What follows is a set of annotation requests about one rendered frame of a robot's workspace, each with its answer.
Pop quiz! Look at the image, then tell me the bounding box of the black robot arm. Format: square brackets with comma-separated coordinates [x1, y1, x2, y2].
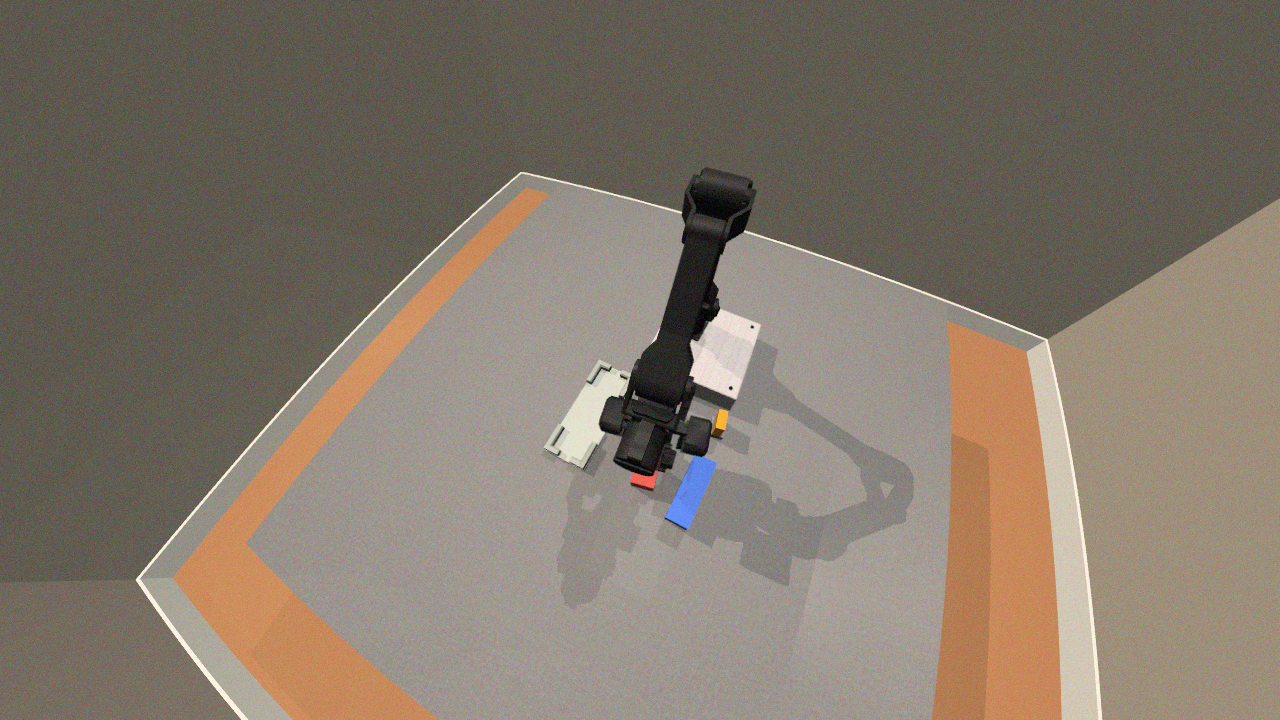
[613, 167, 756, 477]

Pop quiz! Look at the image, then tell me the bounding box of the yellow rectangular block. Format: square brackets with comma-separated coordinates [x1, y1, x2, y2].
[712, 409, 730, 437]

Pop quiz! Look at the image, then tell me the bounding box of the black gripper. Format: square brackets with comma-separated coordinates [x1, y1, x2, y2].
[598, 396, 712, 457]

